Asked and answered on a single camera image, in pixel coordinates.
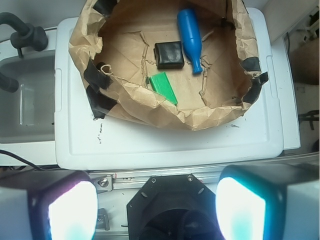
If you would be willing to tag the green wedge block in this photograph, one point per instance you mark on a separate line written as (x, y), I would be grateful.
(161, 85)

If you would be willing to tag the blue plastic bottle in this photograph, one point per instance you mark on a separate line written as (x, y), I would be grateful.
(190, 38)

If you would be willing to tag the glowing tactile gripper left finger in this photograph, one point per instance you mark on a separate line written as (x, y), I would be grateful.
(47, 205)

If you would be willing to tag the aluminium frame rail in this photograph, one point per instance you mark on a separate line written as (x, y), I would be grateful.
(109, 180)

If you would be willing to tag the black octagonal mount plate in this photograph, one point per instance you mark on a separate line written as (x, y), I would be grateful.
(173, 207)

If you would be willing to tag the white plastic bin lid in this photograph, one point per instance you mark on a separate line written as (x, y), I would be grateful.
(85, 143)

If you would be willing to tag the black rectangular block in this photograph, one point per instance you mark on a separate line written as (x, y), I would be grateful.
(169, 55)

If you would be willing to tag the brown paper bag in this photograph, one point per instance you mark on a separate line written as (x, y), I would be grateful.
(112, 46)

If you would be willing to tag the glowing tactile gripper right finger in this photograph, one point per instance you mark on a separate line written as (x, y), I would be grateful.
(272, 201)

